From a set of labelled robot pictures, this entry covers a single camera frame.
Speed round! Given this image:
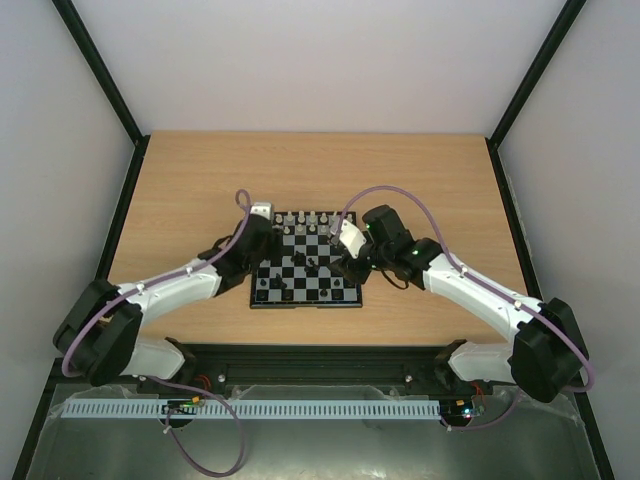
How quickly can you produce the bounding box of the black frame post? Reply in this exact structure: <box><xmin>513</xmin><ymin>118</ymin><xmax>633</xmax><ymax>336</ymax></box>
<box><xmin>488</xmin><ymin>0</ymin><xmax>587</xmax><ymax>150</ymax></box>
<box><xmin>52</xmin><ymin>0</ymin><xmax>147</xmax><ymax>148</ymax></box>

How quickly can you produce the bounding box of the white slotted cable duct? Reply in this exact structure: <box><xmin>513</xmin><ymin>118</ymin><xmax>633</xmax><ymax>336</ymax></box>
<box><xmin>61</xmin><ymin>399</ymin><xmax>441</xmax><ymax>421</ymax></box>

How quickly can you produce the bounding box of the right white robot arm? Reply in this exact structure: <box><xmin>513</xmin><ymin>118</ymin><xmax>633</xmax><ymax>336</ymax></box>
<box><xmin>330</xmin><ymin>205</ymin><xmax>588</xmax><ymax>403</ymax></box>

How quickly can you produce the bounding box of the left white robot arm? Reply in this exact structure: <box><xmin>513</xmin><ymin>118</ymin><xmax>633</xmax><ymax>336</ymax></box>
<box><xmin>53</xmin><ymin>202</ymin><xmax>278</xmax><ymax>386</ymax></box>

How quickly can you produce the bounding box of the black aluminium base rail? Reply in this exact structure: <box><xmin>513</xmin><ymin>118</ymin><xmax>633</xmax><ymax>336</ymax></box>
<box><xmin>49</xmin><ymin>342</ymin><xmax>506</xmax><ymax>401</ymax></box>

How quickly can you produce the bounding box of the black and white chessboard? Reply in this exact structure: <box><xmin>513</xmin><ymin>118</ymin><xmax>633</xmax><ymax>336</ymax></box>
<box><xmin>249</xmin><ymin>210</ymin><xmax>363</xmax><ymax>309</ymax></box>

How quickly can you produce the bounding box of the left black frame post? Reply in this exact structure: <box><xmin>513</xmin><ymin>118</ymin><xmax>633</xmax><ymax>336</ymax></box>
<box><xmin>52</xmin><ymin>0</ymin><xmax>147</xmax><ymax>148</ymax></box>

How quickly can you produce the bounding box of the right black frame post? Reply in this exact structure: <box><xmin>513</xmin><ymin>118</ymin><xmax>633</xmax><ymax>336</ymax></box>
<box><xmin>488</xmin><ymin>0</ymin><xmax>587</xmax><ymax>150</ymax></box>

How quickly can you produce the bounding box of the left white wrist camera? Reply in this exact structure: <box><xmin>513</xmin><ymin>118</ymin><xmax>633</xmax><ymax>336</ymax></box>
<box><xmin>250</xmin><ymin>202</ymin><xmax>274</xmax><ymax>222</ymax></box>

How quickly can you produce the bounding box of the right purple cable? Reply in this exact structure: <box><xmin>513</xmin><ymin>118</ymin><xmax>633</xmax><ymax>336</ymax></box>
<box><xmin>339</xmin><ymin>185</ymin><xmax>597</xmax><ymax>434</ymax></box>

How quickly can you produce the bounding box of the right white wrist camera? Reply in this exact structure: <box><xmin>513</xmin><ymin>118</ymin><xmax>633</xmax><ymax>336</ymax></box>
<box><xmin>330</xmin><ymin>219</ymin><xmax>367</xmax><ymax>259</ymax></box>

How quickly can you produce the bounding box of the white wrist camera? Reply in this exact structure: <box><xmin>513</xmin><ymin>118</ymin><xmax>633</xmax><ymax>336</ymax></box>
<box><xmin>330</xmin><ymin>219</ymin><xmax>367</xmax><ymax>259</ymax></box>
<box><xmin>250</xmin><ymin>202</ymin><xmax>274</xmax><ymax>222</ymax></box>

